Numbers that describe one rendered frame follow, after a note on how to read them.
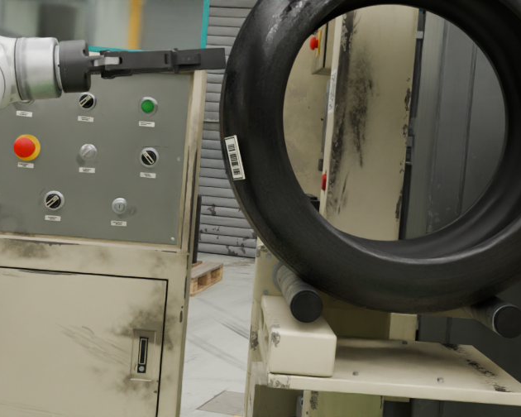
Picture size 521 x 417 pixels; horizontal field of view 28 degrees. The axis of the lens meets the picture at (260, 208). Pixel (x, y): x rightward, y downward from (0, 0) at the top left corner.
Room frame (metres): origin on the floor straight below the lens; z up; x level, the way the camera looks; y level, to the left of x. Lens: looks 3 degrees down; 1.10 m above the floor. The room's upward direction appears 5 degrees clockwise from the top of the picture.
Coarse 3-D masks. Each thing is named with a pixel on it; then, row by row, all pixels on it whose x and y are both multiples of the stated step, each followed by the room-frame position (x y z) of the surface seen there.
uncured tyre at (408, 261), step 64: (320, 0) 1.41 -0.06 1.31; (384, 0) 1.68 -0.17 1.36; (448, 0) 1.69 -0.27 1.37; (512, 0) 1.42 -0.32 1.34; (256, 64) 1.41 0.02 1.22; (512, 64) 1.69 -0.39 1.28; (256, 128) 1.41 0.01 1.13; (512, 128) 1.69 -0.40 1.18; (256, 192) 1.42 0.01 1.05; (512, 192) 1.69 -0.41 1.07; (320, 256) 1.42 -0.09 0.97; (384, 256) 1.41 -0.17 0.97; (448, 256) 1.42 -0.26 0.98; (512, 256) 1.43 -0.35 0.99
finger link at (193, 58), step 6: (168, 54) 1.48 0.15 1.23; (186, 54) 1.50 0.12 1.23; (192, 54) 1.50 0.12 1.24; (198, 54) 1.50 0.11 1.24; (168, 60) 1.48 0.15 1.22; (174, 60) 1.49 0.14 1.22; (180, 60) 1.50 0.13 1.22; (186, 60) 1.50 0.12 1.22; (192, 60) 1.50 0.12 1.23; (198, 60) 1.50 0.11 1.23
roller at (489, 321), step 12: (492, 300) 1.47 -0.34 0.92; (468, 312) 1.56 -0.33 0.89; (480, 312) 1.48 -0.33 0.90; (492, 312) 1.43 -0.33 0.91; (504, 312) 1.41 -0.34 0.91; (516, 312) 1.41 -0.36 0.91; (492, 324) 1.42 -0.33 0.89; (504, 324) 1.41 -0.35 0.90; (516, 324) 1.41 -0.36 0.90; (504, 336) 1.41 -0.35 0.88; (516, 336) 1.41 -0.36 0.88
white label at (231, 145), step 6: (228, 138) 1.43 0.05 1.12; (234, 138) 1.41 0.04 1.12; (228, 144) 1.43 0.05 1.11; (234, 144) 1.41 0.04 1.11; (228, 150) 1.44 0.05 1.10; (234, 150) 1.42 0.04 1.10; (228, 156) 1.44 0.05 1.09; (234, 156) 1.42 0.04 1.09; (240, 156) 1.41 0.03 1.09; (234, 162) 1.42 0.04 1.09; (240, 162) 1.41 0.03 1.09; (234, 168) 1.43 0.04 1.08; (240, 168) 1.41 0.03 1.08; (234, 174) 1.43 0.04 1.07; (240, 174) 1.41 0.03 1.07
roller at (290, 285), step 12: (276, 276) 1.73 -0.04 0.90; (288, 276) 1.58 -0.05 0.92; (288, 288) 1.49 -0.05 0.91; (300, 288) 1.42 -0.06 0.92; (312, 288) 1.44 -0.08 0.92; (288, 300) 1.44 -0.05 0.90; (300, 300) 1.39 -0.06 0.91; (312, 300) 1.39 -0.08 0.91; (300, 312) 1.39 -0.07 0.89; (312, 312) 1.39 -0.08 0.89
